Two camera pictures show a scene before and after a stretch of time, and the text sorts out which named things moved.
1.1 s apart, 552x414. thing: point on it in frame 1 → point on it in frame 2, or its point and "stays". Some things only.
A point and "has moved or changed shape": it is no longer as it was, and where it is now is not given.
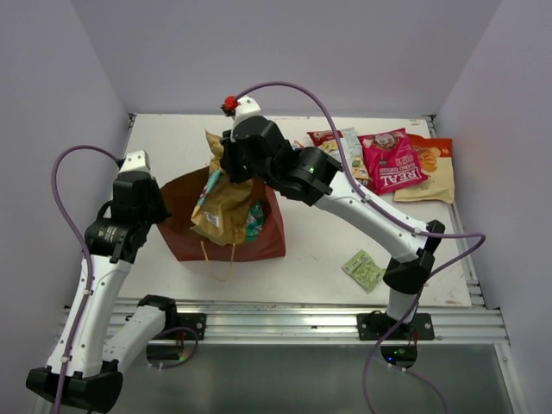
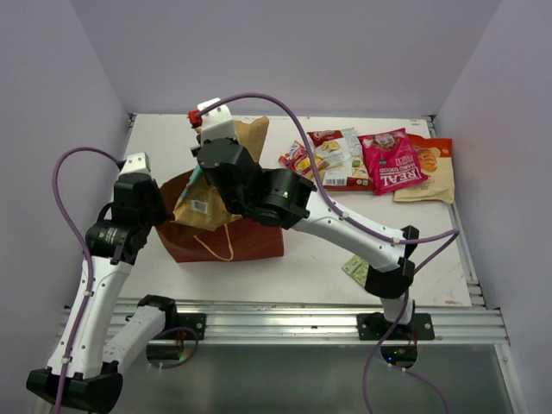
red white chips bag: (326, 141) stays
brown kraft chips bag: (222, 216) has moved or changed shape
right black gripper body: (251, 170) → (233, 203)
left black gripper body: (155, 211) stays
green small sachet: (365, 270) stays
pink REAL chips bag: (391, 162) stays
